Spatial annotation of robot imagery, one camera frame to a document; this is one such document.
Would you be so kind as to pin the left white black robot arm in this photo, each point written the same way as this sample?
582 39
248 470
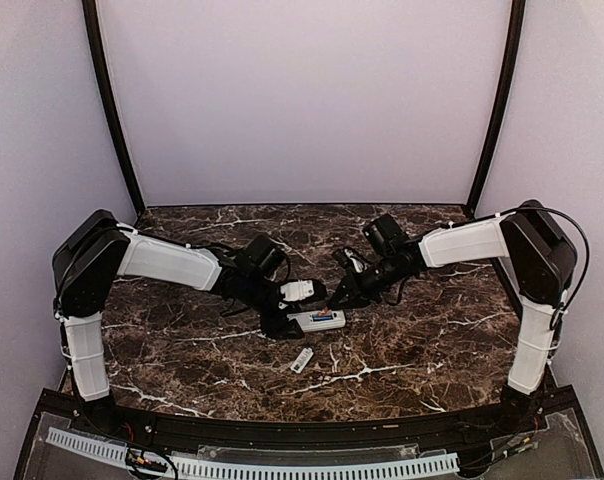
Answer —
86 265

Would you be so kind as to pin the white remote control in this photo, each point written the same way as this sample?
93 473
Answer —
305 320

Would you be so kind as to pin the right black frame post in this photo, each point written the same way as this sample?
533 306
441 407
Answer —
498 111

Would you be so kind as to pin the white battery cover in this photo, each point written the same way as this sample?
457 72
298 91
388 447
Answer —
302 360

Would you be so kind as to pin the black front rail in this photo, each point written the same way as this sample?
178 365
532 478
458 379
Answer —
167 432

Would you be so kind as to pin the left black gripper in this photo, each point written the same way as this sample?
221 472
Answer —
279 326

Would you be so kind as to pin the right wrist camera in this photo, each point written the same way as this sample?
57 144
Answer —
347 259

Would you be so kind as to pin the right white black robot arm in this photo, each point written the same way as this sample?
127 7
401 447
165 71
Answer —
542 255

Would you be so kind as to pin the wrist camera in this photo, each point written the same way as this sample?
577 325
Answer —
347 259
303 291

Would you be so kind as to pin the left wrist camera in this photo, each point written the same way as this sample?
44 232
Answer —
303 291

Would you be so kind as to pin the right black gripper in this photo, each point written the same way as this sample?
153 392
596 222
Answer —
358 296

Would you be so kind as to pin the white slotted cable duct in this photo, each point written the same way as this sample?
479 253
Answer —
209 462

